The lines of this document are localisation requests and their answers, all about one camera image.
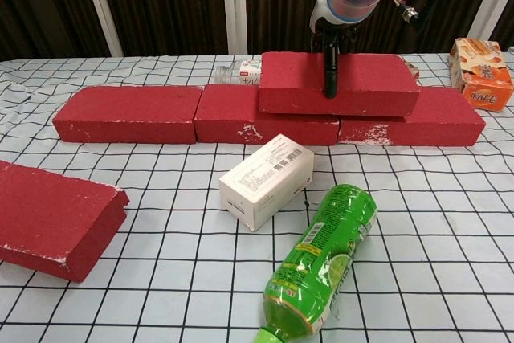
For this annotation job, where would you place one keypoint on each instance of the dark pleated curtain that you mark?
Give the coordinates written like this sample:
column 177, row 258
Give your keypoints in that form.
column 172, row 1

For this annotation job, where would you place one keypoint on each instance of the checked white tablecloth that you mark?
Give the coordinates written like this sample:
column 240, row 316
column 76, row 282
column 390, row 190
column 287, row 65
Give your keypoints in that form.
column 421, row 218

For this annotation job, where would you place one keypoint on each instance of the red rectangular foam block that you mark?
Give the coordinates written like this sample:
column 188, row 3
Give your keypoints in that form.
column 373, row 86
column 225, row 118
column 52, row 214
column 437, row 122
column 128, row 114

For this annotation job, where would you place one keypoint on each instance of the green plastic drink bottle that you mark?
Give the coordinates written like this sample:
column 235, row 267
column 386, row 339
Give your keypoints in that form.
column 325, row 258

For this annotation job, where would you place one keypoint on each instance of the white barcode carton box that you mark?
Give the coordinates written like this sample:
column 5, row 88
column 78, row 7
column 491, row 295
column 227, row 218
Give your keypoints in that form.
column 265, row 182

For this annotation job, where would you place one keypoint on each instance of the orange biscuit box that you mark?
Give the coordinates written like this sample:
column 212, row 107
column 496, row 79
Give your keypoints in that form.
column 482, row 74

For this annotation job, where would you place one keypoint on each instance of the clear bottle colourful label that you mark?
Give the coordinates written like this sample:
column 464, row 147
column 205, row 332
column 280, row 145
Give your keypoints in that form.
column 245, row 74

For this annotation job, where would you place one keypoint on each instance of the white frame post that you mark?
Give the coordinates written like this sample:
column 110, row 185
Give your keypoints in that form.
column 235, row 5
column 492, row 5
column 100, row 5

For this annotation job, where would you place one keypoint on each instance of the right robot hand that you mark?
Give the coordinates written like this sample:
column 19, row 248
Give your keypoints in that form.
column 330, row 70

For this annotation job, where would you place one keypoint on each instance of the crumpled foil snack wrapper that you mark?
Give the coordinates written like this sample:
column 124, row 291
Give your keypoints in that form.
column 413, row 72

